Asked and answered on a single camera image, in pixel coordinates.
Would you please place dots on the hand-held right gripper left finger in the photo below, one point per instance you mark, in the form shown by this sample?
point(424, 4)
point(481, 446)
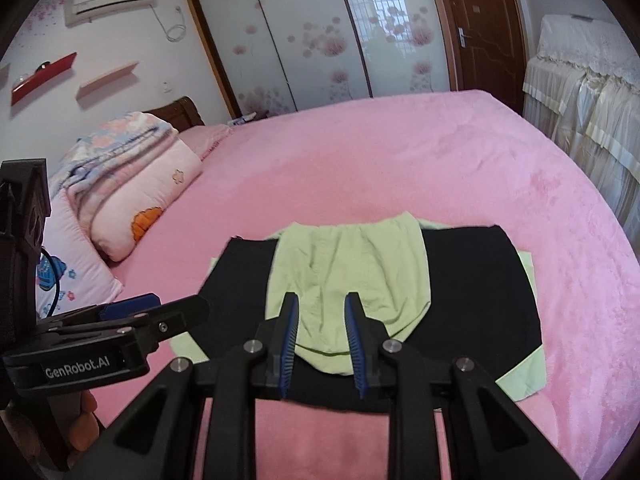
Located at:
point(289, 347)

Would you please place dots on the green and black hooded jacket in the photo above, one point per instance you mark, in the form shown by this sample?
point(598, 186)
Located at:
point(480, 280)

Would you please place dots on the lace covered furniture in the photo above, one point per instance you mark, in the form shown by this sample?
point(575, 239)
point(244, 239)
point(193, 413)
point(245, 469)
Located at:
point(590, 100)

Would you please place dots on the white air conditioner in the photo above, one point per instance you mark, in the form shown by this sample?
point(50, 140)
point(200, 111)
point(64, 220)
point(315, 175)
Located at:
point(110, 1)

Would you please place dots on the pale pink embroidered pillow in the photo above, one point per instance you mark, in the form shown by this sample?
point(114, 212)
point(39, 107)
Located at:
point(80, 260)

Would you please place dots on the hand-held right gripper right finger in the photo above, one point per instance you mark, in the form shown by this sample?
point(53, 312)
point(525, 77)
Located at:
point(357, 347)

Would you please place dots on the pink quilt with orange flower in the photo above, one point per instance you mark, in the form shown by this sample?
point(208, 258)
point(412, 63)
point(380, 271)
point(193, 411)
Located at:
point(150, 195)

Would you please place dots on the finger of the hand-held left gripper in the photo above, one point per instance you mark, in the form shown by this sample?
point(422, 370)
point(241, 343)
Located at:
point(175, 315)
point(130, 306)

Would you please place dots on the dark wooden headboard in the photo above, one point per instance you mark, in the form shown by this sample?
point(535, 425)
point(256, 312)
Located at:
point(175, 112)

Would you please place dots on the small white box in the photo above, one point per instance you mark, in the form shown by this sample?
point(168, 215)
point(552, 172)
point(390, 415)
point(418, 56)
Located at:
point(245, 119)

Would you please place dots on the floral sliding door wardrobe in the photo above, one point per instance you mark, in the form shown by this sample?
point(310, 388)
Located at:
point(325, 25)

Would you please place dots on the folded floral quilt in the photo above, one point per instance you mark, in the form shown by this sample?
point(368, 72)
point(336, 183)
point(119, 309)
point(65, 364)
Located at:
point(120, 140)

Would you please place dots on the person's left hand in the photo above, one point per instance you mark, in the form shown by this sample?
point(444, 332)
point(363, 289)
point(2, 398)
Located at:
point(84, 417)

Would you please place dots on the brown wooden door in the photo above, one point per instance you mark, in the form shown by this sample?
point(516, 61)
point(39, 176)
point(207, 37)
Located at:
point(485, 35)

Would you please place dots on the small dark object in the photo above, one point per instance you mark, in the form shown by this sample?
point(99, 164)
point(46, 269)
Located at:
point(41, 66)

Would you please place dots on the pink wall shelf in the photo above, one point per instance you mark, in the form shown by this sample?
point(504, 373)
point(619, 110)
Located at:
point(107, 80)

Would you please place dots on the red wall shelf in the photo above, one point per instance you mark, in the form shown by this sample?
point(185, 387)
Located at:
point(42, 80)

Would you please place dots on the bed with pink blanket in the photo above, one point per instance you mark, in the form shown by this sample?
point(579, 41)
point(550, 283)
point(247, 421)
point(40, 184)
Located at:
point(400, 160)

